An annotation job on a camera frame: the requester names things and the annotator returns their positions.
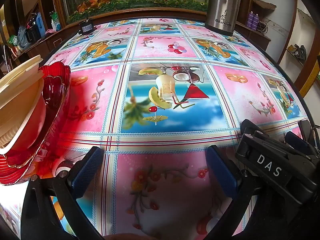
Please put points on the stainless steel thermos jug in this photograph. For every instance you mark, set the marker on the stainless steel thermos jug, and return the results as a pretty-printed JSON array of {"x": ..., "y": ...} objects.
[{"x": 222, "y": 10}]

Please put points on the dark bag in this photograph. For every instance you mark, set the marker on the dark bag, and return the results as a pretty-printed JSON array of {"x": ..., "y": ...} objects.
[{"x": 298, "y": 51}]

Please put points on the white bowl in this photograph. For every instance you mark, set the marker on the white bowl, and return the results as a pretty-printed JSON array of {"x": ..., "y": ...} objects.
[{"x": 35, "y": 130}]

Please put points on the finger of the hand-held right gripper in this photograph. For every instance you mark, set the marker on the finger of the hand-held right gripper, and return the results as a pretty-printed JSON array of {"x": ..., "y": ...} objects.
[
  {"x": 295, "y": 141},
  {"x": 252, "y": 129}
]

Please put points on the black power adapter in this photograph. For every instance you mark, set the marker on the black power adapter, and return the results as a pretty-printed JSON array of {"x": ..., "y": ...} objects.
[{"x": 86, "y": 26}]

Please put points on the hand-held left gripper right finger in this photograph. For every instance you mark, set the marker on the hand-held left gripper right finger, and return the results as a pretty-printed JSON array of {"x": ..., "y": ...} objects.
[{"x": 221, "y": 170}]

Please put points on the green packet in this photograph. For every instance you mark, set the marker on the green packet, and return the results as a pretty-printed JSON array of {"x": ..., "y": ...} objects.
[{"x": 12, "y": 40}]

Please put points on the pink cloth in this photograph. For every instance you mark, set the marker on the pink cloth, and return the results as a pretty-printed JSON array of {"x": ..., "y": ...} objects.
[{"x": 50, "y": 31}]

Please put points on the wooden wall cabinet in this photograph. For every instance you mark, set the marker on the wooden wall cabinet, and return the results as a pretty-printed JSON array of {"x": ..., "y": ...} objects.
[{"x": 40, "y": 42}]

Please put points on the small red glass plate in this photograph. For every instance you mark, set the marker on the small red glass plate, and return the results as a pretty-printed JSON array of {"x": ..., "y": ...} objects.
[{"x": 56, "y": 85}]

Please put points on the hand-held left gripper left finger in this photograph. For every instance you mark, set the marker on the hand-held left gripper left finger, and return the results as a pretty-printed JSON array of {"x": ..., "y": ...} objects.
[{"x": 87, "y": 172}]

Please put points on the white green bottle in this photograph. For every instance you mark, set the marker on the white green bottle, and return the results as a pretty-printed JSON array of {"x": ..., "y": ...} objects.
[{"x": 55, "y": 21}]

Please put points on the purple bottle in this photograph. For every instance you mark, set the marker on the purple bottle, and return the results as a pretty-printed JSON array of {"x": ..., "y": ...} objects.
[
  {"x": 250, "y": 20},
  {"x": 256, "y": 20}
]

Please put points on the printed fruit tablecloth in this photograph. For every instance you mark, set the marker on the printed fruit tablecloth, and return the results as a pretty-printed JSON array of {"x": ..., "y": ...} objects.
[{"x": 160, "y": 155}]

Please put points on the blue canister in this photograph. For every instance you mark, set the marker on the blue canister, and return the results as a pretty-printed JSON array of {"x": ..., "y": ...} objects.
[{"x": 40, "y": 22}]

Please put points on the black jug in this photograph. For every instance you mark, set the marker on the black jug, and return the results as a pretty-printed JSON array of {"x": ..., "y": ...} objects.
[{"x": 33, "y": 31}]

